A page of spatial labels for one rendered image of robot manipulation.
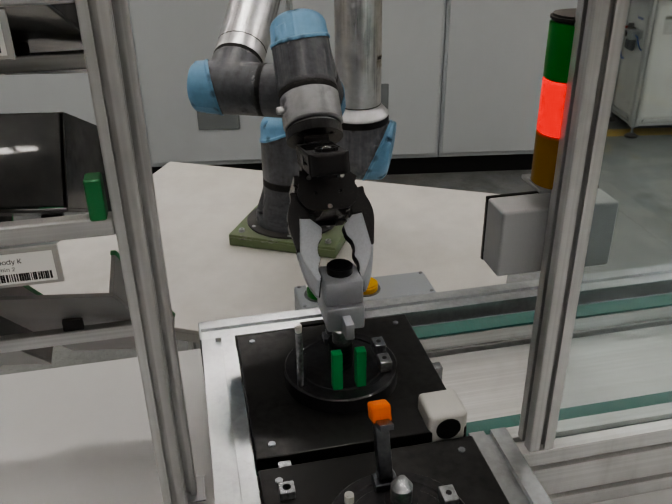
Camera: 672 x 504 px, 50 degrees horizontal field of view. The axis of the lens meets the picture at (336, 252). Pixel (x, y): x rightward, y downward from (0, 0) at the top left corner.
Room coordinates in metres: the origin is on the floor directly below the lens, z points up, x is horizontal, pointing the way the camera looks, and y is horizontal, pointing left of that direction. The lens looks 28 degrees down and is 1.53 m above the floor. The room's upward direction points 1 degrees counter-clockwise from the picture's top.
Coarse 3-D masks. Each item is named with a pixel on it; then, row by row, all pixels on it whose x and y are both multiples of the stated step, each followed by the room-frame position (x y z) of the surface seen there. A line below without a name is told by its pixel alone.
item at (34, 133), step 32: (0, 128) 0.51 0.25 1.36; (32, 128) 0.51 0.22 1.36; (64, 128) 0.52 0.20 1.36; (96, 128) 0.59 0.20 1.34; (0, 160) 0.50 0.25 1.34; (32, 160) 0.50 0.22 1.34; (64, 160) 0.50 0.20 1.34; (96, 160) 0.58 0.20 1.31; (0, 192) 0.49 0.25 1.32; (32, 192) 0.49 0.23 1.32; (64, 192) 0.49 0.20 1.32
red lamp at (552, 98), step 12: (552, 84) 0.63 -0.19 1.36; (564, 84) 0.62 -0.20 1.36; (540, 96) 0.64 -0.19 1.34; (552, 96) 0.63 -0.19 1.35; (564, 96) 0.62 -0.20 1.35; (540, 108) 0.64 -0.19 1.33; (552, 108) 0.62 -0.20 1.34; (540, 120) 0.64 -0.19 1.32; (552, 120) 0.62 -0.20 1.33; (540, 132) 0.63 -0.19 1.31; (552, 132) 0.62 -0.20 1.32
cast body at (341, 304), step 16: (320, 272) 0.72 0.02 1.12; (336, 272) 0.70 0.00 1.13; (352, 272) 0.71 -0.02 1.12; (336, 288) 0.69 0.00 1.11; (352, 288) 0.69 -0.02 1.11; (320, 304) 0.72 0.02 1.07; (336, 304) 0.69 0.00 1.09; (352, 304) 0.69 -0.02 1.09; (336, 320) 0.68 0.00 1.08; (352, 320) 0.68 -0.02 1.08; (352, 336) 0.67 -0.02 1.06
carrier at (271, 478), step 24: (360, 456) 0.58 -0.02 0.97; (408, 456) 0.58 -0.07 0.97; (432, 456) 0.58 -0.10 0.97; (456, 456) 0.58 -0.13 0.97; (480, 456) 0.58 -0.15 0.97; (264, 480) 0.55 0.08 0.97; (288, 480) 0.55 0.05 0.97; (312, 480) 0.55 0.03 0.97; (336, 480) 0.54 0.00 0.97; (360, 480) 0.52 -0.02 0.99; (384, 480) 0.52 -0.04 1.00; (408, 480) 0.47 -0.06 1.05; (432, 480) 0.52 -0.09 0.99; (456, 480) 0.54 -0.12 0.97; (480, 480) 0.54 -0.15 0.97
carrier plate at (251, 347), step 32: (384, 320) 0.84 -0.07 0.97; (256, 352) 0.77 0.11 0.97; (288, 352) 0.77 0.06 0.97; (416, 352) 0.77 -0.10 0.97; (256, 384) 0.70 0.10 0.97; (416, 384) 0.70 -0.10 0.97; (256, 416) 0.65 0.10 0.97; (288, 416) 0.64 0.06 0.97; (320, 416) 0.64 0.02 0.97; (352, 416) 0.64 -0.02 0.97; (416, 416) 0.64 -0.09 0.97; (256, 448) 0.59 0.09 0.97; (288, 448) 0.59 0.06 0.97; (320, 448) 0.59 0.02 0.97; (352, 448) 0.60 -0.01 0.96
